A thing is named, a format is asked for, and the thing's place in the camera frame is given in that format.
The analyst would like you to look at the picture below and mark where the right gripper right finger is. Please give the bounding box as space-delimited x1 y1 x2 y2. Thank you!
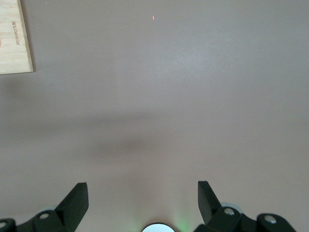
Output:
194 180 297 232

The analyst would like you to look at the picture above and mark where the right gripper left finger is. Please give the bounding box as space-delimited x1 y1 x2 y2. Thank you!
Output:
0 182 89 232

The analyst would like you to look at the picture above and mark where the brown table cover mat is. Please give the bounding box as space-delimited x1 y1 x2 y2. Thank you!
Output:
0 0 309 232

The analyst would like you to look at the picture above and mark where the bamboo cutting board metal handle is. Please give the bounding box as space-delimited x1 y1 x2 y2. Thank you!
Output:
0 0 34 75

